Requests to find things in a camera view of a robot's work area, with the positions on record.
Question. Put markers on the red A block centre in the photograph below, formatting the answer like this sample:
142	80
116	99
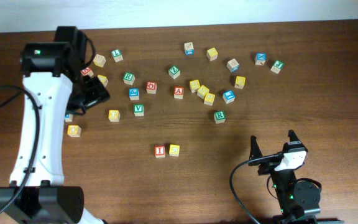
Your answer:
178	92

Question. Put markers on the green R block right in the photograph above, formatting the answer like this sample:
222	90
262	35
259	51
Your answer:
219	117

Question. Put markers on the yellow block cluster left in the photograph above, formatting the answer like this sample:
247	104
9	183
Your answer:
194	85

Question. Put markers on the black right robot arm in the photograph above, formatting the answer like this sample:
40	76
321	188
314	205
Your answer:
298	198

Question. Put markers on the blue block centre left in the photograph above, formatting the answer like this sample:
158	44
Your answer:
134	94

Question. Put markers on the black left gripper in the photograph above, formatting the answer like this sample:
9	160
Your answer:
99	94

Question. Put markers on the yellow block cluster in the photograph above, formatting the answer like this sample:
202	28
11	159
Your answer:
202	91
209	99
194	85

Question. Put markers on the plain wooden block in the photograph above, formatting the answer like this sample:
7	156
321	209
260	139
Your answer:
99	60

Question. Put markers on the red O block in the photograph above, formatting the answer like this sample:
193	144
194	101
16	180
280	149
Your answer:
151	87

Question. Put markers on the yellow block upper left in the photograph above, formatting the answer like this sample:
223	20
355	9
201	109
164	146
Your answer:
103	80

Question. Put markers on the yellow block right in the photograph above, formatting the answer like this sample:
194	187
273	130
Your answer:
240	82

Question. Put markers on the green R block left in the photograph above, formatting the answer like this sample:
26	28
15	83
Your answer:
129	78

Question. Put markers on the yellow block cluster middle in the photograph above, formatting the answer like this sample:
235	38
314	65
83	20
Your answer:
202	91

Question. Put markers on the yellow O block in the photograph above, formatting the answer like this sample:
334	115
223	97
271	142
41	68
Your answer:
114	115

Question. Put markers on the wooden block orange letter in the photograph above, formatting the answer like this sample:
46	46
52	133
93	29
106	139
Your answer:
232	65

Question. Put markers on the green J block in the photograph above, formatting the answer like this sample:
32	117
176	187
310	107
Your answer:
277	66

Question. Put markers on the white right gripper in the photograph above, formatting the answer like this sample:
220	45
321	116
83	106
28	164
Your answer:
255	150

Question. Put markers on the yellow D block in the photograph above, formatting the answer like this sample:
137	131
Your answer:
74	131

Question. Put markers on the red a block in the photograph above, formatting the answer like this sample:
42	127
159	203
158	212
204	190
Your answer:
178	92
87	72

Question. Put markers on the wooden block blue side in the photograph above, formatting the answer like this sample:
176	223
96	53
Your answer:
189	48

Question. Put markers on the green V block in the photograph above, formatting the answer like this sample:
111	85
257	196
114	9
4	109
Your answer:
138	109

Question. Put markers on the red A block left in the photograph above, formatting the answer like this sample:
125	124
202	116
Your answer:
87	72

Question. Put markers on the green Z block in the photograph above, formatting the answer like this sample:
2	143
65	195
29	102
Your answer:
174	72

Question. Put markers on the red I letter block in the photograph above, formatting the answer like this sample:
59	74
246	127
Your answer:
160	151

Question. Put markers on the blue X block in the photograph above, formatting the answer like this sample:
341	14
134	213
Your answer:
260	58

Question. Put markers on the yellow block top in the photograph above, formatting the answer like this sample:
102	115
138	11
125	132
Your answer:
212	54

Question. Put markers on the green r block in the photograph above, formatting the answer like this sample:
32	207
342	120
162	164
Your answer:
219	117
129	78

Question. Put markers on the yellow block cluster lower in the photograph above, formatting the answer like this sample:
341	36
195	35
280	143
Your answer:
209	99

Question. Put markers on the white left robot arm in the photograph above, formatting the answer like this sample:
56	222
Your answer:
53	86

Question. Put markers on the green L block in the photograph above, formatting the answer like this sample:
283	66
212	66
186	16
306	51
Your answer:
117	55

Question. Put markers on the blue E block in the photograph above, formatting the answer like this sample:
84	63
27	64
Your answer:
228	96

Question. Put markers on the blue H block lower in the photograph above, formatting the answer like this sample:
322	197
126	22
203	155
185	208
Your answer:
68	118

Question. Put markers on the yellow C letter block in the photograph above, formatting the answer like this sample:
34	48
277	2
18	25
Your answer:
174	150

